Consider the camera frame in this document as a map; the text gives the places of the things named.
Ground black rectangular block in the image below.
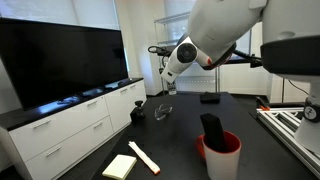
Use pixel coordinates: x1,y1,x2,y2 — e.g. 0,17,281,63
199,113,228,154

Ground black flat television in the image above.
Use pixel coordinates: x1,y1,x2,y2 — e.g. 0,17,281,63
0,17,129,111

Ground yellow sticky note pad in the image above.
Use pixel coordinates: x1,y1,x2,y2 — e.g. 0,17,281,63
101,153,138,180

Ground white mug red inside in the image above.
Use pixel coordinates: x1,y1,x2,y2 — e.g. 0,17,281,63
195,130,243,180

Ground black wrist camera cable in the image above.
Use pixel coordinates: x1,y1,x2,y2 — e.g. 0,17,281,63
147,45,159,55

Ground grey remote control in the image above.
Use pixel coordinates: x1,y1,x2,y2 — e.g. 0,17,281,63
166,81,178,96

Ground small black box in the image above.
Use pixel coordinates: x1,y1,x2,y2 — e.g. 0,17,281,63
199,91,222,105

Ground clear safety glasses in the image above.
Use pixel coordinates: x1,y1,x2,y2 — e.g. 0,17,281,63
153,103,174,122

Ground aluminium profile frame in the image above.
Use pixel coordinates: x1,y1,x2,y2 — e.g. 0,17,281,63
256,107,320,179

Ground metal wire shelf rack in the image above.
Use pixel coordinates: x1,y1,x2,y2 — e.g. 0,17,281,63
153,11,221,96

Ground white drawer cabinet black top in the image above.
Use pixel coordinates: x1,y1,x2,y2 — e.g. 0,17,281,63
0,77,148,180

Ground orange black clamp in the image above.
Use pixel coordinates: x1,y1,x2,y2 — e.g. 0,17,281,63
255,96,271,112

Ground white marker orange cap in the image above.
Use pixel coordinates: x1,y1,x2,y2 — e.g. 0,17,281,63
127,140,162,176

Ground thin black hanging cable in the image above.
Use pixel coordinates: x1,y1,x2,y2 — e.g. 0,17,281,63
286,79,311,97

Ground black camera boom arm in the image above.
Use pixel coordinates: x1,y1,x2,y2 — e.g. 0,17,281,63
233,49,287,104

